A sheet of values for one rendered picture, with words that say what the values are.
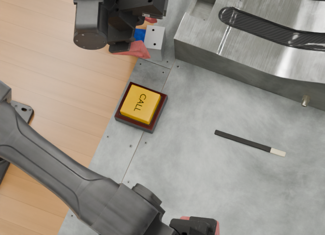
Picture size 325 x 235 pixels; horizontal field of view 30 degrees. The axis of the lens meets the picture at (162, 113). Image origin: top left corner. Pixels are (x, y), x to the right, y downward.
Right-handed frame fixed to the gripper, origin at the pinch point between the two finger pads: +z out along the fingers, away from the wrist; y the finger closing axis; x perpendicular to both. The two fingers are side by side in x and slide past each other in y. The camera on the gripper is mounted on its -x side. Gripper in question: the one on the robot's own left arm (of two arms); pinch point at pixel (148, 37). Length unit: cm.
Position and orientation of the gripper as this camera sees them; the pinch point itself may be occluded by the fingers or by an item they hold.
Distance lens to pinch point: 120.0
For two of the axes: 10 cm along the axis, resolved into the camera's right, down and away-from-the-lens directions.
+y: 1.6, -9.3, 3.2
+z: 5.2, 3.6, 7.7
